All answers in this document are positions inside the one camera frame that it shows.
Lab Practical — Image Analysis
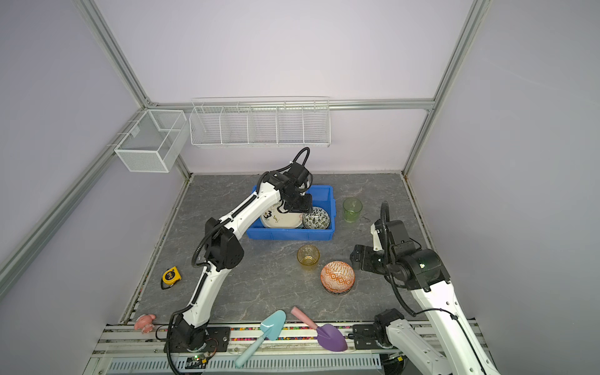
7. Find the pink object at base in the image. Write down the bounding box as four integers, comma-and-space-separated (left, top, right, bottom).
134, 314, 156, 334

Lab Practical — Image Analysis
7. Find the white wire wall rack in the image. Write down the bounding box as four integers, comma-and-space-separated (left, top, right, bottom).
189, 96, 331, 148

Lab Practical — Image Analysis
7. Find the blue plastic bin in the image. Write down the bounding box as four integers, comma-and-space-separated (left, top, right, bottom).
246, 185, 337, 242

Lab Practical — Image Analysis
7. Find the yellow glass cup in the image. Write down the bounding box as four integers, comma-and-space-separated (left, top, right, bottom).
296, 245, 320, 270

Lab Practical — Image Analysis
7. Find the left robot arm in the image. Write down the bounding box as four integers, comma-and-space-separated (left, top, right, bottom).
164, 147, 313, 374

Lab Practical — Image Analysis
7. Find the purple toy shovel pink handle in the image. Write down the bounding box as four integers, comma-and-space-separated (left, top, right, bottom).
291, 306, 348, 353

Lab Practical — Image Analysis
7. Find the light blue toy shovel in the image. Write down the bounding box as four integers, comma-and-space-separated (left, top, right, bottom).
234, 309, 287, 369

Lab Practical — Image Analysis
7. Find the green glass cup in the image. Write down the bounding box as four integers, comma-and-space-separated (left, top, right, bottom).
342, 197, 363, 223

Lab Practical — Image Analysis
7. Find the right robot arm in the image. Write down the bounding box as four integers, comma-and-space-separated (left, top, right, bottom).
350, 202, 498, 374

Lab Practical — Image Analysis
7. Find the yellow tape measure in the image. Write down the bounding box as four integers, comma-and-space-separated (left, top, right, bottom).
160, 267, 182, 290

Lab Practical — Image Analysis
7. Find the red patterned bowl underneath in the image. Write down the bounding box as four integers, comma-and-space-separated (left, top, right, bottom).
320, 261, 356, 290

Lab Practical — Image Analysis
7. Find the white mesh wall basket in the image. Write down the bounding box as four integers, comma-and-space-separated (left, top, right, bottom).
115, 109, 190, 173

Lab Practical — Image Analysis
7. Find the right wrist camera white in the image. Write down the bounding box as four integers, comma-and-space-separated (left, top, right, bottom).
370, 223, 384, 253

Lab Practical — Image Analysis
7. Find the green leaf bowl bottom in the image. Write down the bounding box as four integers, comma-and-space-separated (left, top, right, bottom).
325, 287, 353, 295

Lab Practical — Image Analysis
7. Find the black white leaf bowl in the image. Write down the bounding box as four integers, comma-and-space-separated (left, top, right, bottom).
302, 206, 331, 230

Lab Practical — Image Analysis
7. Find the cream floral plate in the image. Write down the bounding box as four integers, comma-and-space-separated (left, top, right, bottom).
259, 205, 303, 229

